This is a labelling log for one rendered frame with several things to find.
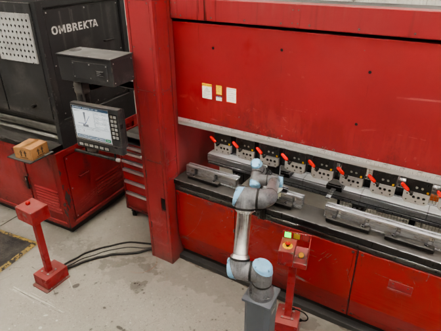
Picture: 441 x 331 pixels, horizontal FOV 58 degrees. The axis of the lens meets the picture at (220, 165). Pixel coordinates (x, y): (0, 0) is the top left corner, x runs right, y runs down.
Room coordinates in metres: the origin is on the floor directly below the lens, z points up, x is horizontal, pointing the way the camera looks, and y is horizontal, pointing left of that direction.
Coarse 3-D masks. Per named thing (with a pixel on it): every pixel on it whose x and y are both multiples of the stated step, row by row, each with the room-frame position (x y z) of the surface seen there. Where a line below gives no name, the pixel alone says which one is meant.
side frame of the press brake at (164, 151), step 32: (128, 0) 2.99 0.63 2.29; (160, 0) 2.96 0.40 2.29; (128, 32) 3.00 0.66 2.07; (160, 32) 2.94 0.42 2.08; (160, 64) 2.91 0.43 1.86; (160, 96) 2.89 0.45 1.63; (160, 128) 2.88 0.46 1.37; (192, 128) 3.22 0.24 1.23; (160, 160) 2.90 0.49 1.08; (192, 160) 3.20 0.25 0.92; (160, 192) 2.91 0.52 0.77; (160, 224) 2.93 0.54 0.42; (160, 256) 2.96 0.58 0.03
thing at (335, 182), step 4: (332, 180) 2.64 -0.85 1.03; (336, 180) 2.64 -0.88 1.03; (328, 184) 2.60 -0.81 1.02; (332, 184) 2.58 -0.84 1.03; (336, 184) 2.58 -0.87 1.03; (340, 184) 2.58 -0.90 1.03; (328, 188) 2.59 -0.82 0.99; (332, 188) 2.56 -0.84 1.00; (336, 188) 2.56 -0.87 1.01; (340, 188) 2.54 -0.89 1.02; (328, 192) 2.51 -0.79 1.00; (332, 192) 2.51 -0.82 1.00; (328, 196) 2.45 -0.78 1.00
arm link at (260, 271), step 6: (258, 258) 1.79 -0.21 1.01; (252, 264) 1.75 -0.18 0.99; (258, 264) 1.74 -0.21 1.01; (264, 264) 1.75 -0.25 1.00; (270, 264) 1.75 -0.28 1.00; (252, 270) 1.72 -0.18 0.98; (258, 270) 1.70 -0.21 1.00; (264, 270) 1.70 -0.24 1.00; (270, 270) 1.71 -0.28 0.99; (252, 276) 1.70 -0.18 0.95; (258, 276) 1.70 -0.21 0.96; (264, 276) 1.69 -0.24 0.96; (270, 276) 1.71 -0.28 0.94; (258, 282) 1.70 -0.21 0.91; (264, 282) 1.69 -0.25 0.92; (270, 282) 1.71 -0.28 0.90
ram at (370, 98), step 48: (192, 48) 2.96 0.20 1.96; (240, 48) 2.75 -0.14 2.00; (288, 48) 2.57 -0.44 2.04; (336, 48) 2.42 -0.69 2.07; (384, 48) 2.28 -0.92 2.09; (432, 48) 2.15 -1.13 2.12; (192, 96) 2.97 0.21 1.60; (240, 96) 2.75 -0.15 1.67; (288, 96) 2.56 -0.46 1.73; (336, 96) 2.40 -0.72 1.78; (384, 96) 2.25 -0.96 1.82; (432, 96) 2.12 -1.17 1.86; (336, 144) 2.37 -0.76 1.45; (384, 144) 2.22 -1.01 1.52; (432, 144) 2.09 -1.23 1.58
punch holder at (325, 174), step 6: (318, 156) 2.43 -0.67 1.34; (318, 162) 2.43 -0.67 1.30; (324, 162) 2.40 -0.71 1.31; (330, 162) 2.39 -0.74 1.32; (336, 162) 2.42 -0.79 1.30; (312, 168) 2.44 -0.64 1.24; (324, 168) 2.40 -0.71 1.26; (330, 168) 2.38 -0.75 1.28; (312, 174) 2.44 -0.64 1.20; (318, 174) 2.42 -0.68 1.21; (324, 174) 2.41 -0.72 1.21; (330, 174) 2.38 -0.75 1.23; (324, 180) 2.39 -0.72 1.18; (330, 180) 2.37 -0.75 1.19
